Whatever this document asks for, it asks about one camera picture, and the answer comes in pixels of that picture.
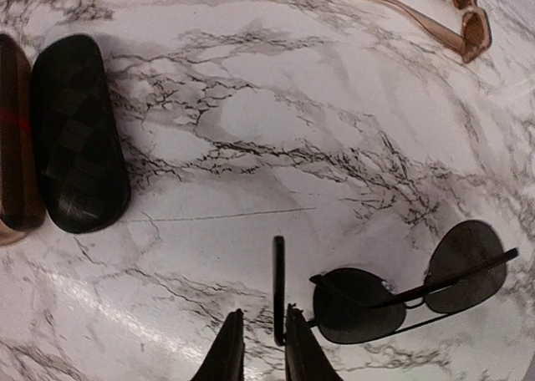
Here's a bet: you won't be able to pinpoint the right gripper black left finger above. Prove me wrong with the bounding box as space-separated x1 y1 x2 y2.
191 309 245 381

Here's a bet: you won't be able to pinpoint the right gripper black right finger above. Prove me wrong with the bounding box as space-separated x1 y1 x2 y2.
285 305 341 381

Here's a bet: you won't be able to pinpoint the black aviator sunglasses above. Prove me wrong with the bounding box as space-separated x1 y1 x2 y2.
272 220 521 348

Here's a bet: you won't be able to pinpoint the black woven glasses case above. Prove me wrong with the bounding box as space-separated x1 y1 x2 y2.
30 34 131 234

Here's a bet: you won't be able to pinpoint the brown striped glasses case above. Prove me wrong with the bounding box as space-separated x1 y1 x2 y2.
1 33 45 246

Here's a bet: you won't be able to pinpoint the brown translucent sunglasses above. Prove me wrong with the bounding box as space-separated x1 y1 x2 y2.
370 0 493 64

